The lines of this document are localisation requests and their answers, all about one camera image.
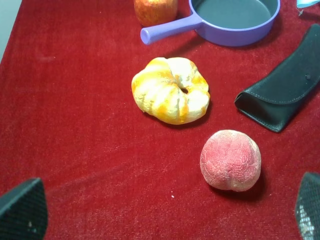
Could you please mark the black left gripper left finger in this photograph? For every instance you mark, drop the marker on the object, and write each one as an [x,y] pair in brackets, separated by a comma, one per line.
[24,211]

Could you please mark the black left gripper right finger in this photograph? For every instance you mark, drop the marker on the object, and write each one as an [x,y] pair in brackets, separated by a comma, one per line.
[307,207]

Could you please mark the blue mesh bath sponge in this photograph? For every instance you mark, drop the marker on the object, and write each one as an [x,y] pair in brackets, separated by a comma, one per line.
[302,4]

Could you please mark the pink toy peach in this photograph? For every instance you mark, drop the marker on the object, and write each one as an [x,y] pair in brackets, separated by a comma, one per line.
[230,161]

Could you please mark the red velvet tablecloth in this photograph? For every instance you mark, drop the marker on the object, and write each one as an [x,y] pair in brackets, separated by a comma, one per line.
[112,172]

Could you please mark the black glasses case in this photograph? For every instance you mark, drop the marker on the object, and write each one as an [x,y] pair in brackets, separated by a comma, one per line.
[274,100]

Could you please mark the yellow white toy pumpkin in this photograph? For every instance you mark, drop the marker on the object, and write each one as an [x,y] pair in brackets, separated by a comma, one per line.
[172,90]

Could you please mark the purple toy frying pan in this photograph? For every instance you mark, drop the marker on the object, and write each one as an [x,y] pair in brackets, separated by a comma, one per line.
[231,23]

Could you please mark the red yellow toy apple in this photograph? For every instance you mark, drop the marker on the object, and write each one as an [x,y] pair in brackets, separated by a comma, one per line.
[155,12]

